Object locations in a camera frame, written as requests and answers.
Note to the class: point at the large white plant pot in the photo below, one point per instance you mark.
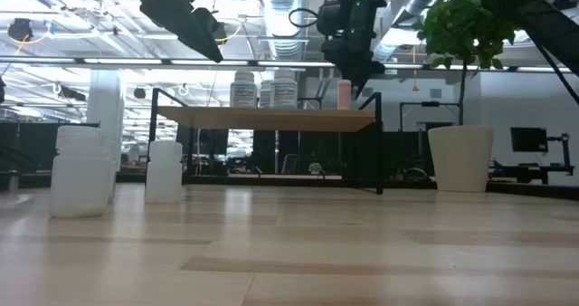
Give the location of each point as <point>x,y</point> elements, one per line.
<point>460,159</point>

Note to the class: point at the silver ventilation duct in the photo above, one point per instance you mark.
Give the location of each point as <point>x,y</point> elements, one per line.
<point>282,25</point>
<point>402,34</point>

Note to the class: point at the black office partition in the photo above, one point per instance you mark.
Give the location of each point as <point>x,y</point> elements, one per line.
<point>27,147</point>

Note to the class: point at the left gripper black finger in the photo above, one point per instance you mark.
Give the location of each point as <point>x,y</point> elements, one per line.
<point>190,27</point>

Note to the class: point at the small blue-white cap bottom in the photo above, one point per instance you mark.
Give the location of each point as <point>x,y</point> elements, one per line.
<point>80,170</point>

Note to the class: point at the long ceiling light strip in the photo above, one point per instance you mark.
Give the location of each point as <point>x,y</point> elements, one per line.
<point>126,62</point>

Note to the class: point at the black ceiling device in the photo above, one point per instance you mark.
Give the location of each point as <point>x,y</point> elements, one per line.
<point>20,27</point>
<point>220,31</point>

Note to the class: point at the dark office desk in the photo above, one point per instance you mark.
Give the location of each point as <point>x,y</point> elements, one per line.
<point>529,172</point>

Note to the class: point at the wooden shelf with black frame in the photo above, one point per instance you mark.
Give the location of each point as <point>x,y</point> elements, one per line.
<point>271,118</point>

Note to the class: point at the black aluminium table frame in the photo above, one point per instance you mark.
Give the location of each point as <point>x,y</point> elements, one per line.
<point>271,182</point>

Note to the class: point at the small orange medicine bottle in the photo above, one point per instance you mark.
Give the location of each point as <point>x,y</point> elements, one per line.
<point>344,94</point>

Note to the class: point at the large white labelled medicine bottle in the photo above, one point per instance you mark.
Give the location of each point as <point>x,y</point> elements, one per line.
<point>284,88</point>
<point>243,91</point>

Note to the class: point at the white round pillar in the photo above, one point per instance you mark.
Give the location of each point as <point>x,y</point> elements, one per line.
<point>105,102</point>

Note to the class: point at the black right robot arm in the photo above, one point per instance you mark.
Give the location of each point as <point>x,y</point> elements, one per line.
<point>534,16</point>

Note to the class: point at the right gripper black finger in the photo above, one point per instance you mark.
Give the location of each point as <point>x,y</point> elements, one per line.
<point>359,79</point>

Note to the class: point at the black tubular stand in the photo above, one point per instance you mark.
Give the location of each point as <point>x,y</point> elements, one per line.
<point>429,103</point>

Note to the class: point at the leafy green plant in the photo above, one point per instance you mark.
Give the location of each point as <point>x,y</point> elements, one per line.
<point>461,25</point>

